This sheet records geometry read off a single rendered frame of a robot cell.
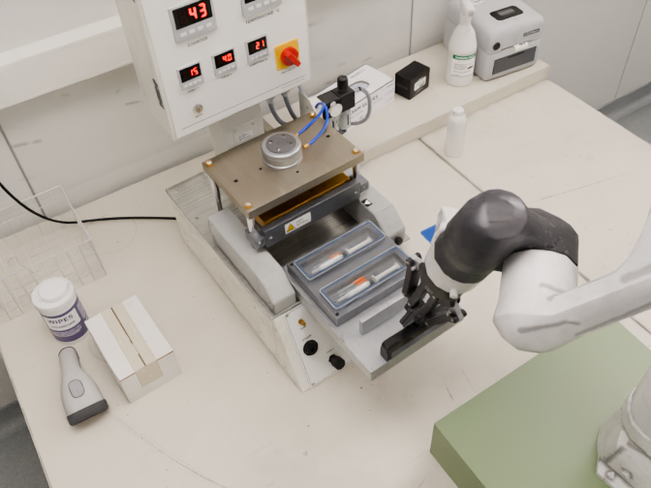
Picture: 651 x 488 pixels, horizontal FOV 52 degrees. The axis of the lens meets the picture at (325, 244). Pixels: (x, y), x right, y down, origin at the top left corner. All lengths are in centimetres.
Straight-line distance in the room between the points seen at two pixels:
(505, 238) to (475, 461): 51
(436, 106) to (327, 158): 73
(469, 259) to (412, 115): 112
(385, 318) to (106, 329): 60
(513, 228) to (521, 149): 112
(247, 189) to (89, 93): 61
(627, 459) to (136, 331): 95
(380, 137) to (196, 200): 59
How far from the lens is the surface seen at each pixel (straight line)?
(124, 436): 145
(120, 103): 180
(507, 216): 85
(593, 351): 139
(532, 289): 87
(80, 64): 167
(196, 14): 126
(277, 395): 143
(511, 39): 209
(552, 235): 90
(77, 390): 145
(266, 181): 130
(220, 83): 135
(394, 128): 192
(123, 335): 147
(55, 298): 151
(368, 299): 124
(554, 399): 132
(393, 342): 117
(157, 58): 126
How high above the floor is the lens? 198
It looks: 48 degrees down
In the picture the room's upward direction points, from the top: 4 degrees counter-clockwise
